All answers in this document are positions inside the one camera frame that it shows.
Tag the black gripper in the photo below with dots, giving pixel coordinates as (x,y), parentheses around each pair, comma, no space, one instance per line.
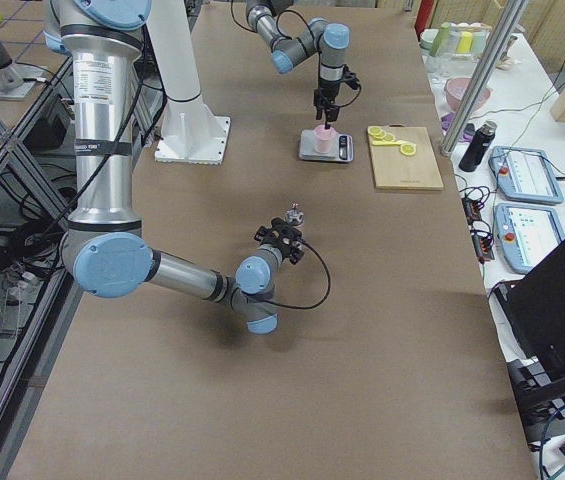
(325,88)
(276,235)

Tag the pink plastic cup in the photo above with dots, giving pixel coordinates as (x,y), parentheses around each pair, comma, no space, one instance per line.
(323,139)

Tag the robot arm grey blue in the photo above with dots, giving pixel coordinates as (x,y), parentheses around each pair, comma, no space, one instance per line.
(103,247)
(329,41)

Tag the silver digital kitchen scale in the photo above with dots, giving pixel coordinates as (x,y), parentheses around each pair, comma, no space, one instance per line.
(336,149)

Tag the green cup stack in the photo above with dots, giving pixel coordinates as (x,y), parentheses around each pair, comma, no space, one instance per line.
(441,41)

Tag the yellow cup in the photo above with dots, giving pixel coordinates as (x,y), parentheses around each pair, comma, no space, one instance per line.
(464,43)

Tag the lemon slice far end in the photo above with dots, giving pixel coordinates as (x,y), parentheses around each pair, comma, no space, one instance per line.
(373,131)

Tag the yellow plastic knife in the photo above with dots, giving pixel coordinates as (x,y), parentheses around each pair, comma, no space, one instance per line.
(387,143)

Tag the bamboo cutting board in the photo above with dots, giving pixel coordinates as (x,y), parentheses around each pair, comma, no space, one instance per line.
(394,171)

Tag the lemon slice top single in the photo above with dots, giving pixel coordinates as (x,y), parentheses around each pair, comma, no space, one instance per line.
(408,149)

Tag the purple cloth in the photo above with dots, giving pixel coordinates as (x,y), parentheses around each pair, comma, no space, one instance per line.
(447,120)

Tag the pink bowl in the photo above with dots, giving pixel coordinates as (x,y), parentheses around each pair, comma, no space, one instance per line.
(455,89)

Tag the black water bottle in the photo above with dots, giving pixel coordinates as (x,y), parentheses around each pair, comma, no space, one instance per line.
(478,146)

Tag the upper teach pendant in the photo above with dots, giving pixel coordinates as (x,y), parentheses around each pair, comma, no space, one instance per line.
(525,175)

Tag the teach pendant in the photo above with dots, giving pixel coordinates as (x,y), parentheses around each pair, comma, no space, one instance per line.
(525,175)
(527,234)

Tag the lower teach pendant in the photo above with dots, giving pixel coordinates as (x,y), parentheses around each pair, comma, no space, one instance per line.
(527,234)

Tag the black monitor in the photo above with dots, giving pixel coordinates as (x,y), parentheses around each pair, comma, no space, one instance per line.
(535,309)

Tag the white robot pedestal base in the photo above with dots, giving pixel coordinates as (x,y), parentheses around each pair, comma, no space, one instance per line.
(190,132)

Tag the aluminium frame post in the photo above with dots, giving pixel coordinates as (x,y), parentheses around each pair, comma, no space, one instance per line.
(495,45)

